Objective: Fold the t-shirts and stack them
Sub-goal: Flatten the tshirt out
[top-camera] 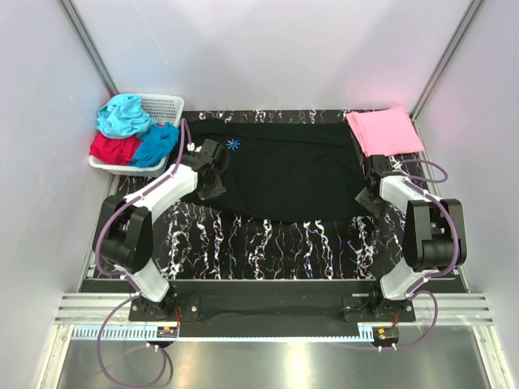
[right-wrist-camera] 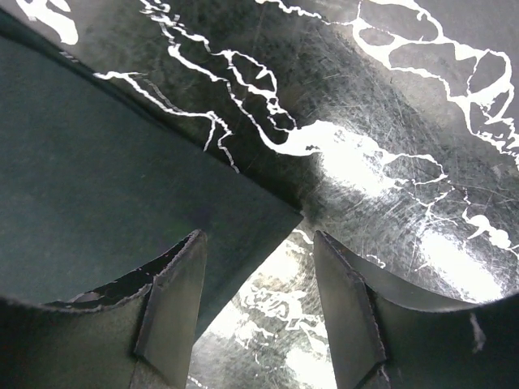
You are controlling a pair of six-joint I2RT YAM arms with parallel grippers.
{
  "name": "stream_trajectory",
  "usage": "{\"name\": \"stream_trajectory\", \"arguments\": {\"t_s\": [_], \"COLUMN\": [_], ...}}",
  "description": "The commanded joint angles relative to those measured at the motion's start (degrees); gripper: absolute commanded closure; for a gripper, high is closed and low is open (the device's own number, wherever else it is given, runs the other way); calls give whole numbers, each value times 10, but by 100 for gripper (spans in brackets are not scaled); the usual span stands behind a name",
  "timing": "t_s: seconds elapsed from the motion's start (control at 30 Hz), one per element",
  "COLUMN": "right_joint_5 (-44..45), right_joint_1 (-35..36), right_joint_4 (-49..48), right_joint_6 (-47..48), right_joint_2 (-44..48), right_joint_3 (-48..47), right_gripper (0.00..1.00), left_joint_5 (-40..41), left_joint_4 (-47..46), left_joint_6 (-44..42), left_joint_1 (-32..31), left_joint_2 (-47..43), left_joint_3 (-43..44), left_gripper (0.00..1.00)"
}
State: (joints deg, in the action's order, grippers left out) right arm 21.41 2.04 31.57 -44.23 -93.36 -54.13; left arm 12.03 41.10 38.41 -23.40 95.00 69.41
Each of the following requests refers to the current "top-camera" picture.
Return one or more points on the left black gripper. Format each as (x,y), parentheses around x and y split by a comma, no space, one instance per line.
(216,191)

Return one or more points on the white plastic basket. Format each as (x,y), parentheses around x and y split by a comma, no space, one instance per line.
(163,108)

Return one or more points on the left orange connector box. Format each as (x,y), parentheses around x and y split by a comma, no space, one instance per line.
(167,332)

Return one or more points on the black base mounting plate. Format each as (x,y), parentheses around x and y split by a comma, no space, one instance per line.
(272,308)

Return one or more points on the black marble pattern mat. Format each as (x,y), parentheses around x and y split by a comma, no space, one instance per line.
(193,241)

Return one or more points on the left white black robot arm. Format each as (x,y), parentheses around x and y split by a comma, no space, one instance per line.
(124,232)

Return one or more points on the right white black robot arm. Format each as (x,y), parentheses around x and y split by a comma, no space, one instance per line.
(433,242)

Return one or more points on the light blue t shirt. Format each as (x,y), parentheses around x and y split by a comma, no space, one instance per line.
(123,116)

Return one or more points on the red t shirt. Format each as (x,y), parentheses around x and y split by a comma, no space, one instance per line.
(114,151)

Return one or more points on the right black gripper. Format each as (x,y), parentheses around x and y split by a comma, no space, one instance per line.
(375,210)

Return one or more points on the black t shirt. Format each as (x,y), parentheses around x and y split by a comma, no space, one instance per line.
(285,172)

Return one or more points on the right orange connector box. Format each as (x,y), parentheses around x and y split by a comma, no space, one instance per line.
(386,336)

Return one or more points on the folded pink t shirt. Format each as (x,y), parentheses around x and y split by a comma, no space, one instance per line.
(386,132)

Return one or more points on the orange connector box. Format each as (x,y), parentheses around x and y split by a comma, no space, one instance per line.
(386,336)
(167,332)

